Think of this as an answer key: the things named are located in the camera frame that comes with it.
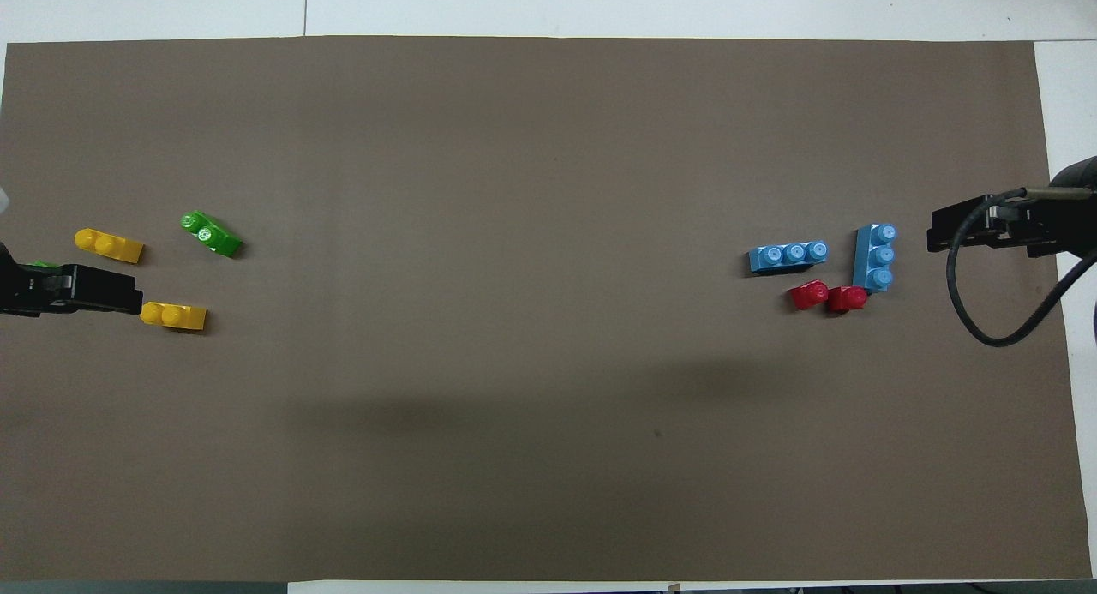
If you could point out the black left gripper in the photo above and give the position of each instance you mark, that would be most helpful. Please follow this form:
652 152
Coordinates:
34 294

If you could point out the brown table mat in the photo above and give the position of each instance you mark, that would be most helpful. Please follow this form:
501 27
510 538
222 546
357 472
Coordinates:
548 405

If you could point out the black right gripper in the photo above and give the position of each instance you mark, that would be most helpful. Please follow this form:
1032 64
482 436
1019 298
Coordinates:
1041 230

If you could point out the red one-stud brick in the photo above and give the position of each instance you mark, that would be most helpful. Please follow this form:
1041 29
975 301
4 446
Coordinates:
847 299
807 296

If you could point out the blue three-stud brick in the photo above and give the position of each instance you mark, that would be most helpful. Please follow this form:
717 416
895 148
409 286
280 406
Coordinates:
876 258
788 257

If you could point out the yellow two-stud brick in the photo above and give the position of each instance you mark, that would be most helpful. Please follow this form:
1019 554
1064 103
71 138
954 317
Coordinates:
110 246
174 316

